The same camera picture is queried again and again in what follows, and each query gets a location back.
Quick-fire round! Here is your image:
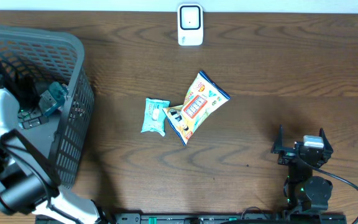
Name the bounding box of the grey plastic shopping basket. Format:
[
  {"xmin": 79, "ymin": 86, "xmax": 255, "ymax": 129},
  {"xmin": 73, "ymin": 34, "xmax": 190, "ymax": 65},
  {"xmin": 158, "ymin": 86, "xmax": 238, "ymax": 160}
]
[{"xmin": 0, "ymin": 24, "xmax": 95, "ymax": 215}]

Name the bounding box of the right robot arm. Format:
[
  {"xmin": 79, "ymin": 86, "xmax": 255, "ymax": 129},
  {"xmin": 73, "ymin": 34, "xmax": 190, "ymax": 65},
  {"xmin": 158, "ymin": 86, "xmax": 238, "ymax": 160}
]
[{"xmin": 271, "ymin": 127, "xmax": 333, "ymax": 216}]

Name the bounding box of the yellow snack bag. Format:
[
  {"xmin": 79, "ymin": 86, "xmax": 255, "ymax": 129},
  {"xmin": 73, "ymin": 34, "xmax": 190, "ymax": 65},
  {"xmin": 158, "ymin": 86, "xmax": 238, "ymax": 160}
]
[{"xmin": 163, "ymin": 70, "xmax": 231, "ymax": 146}]

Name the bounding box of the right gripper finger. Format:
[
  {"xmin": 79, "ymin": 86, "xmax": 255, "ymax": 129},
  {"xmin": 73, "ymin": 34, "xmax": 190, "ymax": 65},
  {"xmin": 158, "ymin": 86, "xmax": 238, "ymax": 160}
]
[
  {"xmin": 273, "ymin": 125, "xmax": 283, "ymax": 149},
  {"xmin": 319, "ymin": 128, "xmax": 333, "ymax": 151}
]

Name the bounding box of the teal wet wipes pack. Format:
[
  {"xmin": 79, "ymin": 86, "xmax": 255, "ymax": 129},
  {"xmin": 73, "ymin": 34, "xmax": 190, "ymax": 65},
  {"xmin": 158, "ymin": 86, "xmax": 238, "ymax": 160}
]
[{"xmin": 141, "ymin": 98, "xmax": 170, "ymax": 137}]

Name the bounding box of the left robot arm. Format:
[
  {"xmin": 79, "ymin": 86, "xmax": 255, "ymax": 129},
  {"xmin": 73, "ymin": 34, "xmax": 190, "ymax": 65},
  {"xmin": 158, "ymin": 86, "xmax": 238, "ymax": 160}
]
[{"xmin": 0, "ymin": 62, "xmax": 109, "ymax": 223}]

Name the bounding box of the black mounting rail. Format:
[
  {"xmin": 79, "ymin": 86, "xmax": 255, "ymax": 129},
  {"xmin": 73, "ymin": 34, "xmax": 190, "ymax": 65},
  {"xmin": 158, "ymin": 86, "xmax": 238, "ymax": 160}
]
[{"xmin": 35, "ymin": 212, "xmax": 347, "ymax": 224}]

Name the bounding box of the blue mouthwash bottle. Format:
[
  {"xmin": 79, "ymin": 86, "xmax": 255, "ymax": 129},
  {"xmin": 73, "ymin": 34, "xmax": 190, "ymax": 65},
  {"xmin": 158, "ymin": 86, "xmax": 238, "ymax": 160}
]
[{"xmin": 39, "ymin": 82, "xmax": 68, "ymax": 116}]

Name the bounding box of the white barcode scanner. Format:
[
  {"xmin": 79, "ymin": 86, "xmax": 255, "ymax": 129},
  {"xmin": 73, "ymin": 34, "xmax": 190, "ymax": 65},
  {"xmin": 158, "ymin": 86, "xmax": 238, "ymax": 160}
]
[{"xmin": 177, "ymin": 3, "xmax": 204, "ymax": 46}]

